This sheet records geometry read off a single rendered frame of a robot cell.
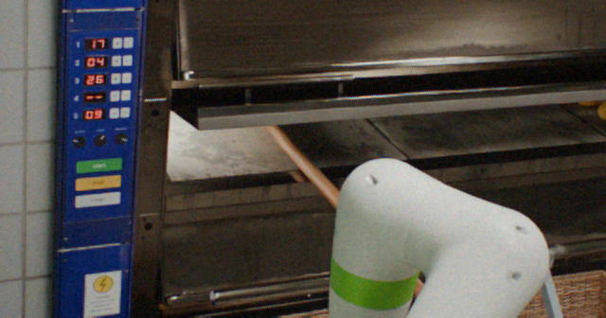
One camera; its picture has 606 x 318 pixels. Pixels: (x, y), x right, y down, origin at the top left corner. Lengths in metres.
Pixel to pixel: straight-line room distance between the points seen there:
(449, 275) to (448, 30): 1.22
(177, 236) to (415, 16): 0.69
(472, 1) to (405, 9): 0.16
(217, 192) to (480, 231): 1.15
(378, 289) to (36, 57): 0.96
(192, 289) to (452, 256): 1.22
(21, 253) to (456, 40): 1.02
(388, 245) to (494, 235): 0.14
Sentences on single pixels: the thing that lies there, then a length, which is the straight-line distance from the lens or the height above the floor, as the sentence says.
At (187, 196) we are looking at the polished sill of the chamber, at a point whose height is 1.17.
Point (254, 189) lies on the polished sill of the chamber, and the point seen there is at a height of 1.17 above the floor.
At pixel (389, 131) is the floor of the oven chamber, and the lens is 2.80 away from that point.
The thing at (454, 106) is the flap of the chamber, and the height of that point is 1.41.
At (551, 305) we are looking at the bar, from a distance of 2.41.
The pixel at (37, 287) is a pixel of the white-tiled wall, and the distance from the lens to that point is 2.42.
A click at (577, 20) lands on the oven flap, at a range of 2.69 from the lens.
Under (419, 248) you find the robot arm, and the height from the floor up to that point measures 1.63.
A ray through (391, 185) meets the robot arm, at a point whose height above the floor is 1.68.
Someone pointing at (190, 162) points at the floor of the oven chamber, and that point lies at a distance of 2.53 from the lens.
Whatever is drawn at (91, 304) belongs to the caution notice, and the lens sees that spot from 2.44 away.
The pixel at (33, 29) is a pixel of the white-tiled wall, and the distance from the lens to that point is 2.17.
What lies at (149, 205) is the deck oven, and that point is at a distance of 2.39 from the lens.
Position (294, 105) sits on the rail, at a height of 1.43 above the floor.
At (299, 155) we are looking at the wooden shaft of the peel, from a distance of 2.54.
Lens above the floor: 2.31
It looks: 25 degrees down
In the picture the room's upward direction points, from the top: 7 degrees clockwise
